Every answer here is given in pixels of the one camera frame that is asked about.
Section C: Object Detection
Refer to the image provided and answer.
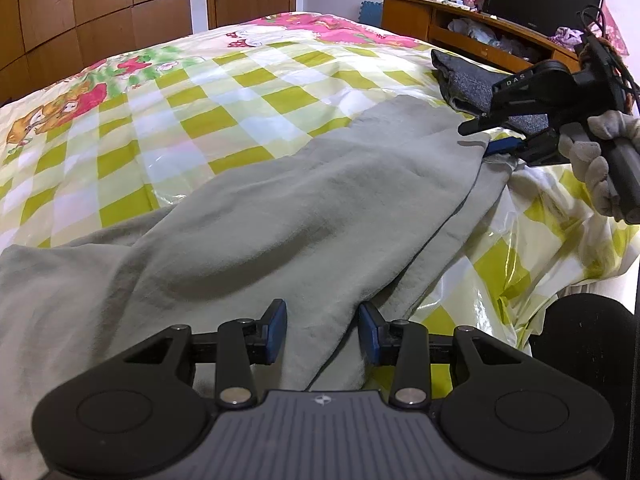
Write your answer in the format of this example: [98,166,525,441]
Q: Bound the light grey pants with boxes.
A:
[0,94,518,466]

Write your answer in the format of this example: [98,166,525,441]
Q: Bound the blue foam mat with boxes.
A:
[357,0,385,25]

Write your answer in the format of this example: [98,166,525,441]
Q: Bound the dark grey folded pants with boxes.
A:
[431,49,551,136]

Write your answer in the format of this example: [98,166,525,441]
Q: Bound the wooden wardrobe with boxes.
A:
[0,0,193,106]

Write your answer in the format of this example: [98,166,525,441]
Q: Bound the wooden cabinet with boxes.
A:
[381,0,583,76]

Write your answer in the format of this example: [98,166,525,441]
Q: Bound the checked printed blanket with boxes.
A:
[0,10,640,361]

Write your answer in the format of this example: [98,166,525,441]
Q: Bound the white crumpled clothes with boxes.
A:
[447,17,499,44]

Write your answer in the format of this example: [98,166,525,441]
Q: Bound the black cable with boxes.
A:
[575,5,640,111]

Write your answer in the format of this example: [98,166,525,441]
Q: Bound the person's right hand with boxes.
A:
[557,110,640,222]

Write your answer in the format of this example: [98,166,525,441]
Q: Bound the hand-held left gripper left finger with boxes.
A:
[122,299,288,409]

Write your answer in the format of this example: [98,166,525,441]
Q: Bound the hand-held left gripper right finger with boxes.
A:
[358,302,521,409]

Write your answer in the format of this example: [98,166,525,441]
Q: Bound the purple cloth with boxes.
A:
[550,26,586,49]

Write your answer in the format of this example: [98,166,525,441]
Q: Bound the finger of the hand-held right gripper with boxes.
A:
[458,101,557,137]
[483,131,565,167]

